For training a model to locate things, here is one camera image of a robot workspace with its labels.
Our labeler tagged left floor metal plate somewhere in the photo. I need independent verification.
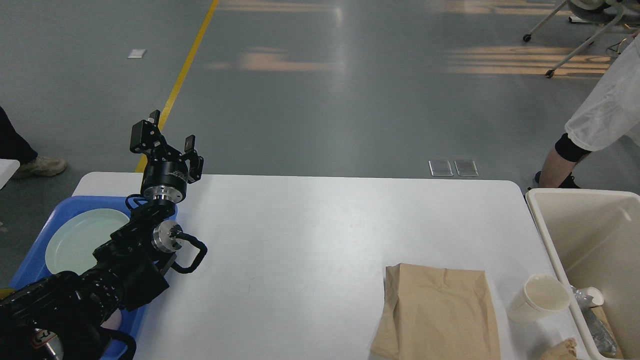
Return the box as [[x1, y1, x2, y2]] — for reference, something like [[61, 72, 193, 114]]
[[428, 159, 454, 177]]

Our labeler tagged clear plastic wrapper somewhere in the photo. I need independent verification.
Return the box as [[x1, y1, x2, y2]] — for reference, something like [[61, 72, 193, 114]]
[[571, 285, 617, 356]]

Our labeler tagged green plate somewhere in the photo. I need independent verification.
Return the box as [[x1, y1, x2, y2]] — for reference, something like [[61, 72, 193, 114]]
[[45, 208, 130, 275]]

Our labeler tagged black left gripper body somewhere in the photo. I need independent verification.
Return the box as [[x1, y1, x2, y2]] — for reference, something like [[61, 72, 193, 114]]
[[141, 156, 189, 204]]

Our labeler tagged brown paper scrap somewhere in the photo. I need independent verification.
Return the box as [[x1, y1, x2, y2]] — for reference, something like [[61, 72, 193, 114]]
[[539, 337, 578, 360]]

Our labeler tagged white chair frame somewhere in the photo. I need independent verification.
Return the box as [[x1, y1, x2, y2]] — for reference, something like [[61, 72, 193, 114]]
[[519, 0, 639, 79]]

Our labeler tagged brown paper bag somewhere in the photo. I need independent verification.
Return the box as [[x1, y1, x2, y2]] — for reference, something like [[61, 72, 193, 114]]
[[370, 263, 501, 360]]

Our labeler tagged person in white shirt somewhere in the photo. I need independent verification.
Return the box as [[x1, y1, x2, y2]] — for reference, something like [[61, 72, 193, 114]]
[[535, 30, 640, 189]]

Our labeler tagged person at left edge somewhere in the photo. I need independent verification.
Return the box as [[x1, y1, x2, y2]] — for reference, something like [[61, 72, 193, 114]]
[[0, 108, 67, 180]]

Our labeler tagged blue plastic tray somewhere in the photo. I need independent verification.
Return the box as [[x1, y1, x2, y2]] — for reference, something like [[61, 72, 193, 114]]
[[9, 195, 179, 360]]

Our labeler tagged white side table corner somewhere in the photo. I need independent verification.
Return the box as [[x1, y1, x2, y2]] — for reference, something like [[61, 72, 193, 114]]
[[0, 158, 20, 190]]

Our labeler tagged pink mug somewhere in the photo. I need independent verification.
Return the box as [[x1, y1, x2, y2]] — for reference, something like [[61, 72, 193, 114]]
[[100, 309, 122, 331]]

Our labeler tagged white paper cup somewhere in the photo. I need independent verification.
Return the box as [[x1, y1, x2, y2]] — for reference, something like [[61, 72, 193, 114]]
[[507, 273, 573, 322]]

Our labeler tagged brown cardboard in bin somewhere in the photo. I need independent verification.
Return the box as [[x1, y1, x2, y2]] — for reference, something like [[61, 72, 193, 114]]
[[592, 306, 624, 359]]

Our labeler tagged beige plastic bin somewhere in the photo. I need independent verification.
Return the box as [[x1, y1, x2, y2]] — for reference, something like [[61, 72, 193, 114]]
[[525, 188, 640, 360]]

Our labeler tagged right floor metal plate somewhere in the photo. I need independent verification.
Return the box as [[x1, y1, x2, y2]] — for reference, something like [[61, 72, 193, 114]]
[[454, 159, 479, 177]]

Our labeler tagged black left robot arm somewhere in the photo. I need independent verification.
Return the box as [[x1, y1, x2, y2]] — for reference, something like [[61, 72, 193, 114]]
[[1, 110, 208, 360]]

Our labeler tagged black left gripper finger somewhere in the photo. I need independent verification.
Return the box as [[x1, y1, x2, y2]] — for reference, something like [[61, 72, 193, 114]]
[[182, 135, 204, 183], [129, 110, 173, 162]]

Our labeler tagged floor metal plate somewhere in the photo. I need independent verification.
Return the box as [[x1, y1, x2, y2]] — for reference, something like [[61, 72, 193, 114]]
[[428, 159, 454, 177], [454, 159, 479, 177]]

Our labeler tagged small paper cup in bin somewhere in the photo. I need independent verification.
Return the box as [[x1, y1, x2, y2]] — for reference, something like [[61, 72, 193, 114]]
[[580, 286, 605, 308]]

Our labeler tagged dark teal mug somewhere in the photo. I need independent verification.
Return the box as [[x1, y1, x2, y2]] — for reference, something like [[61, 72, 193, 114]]
[[0, 287, 16, 300]]

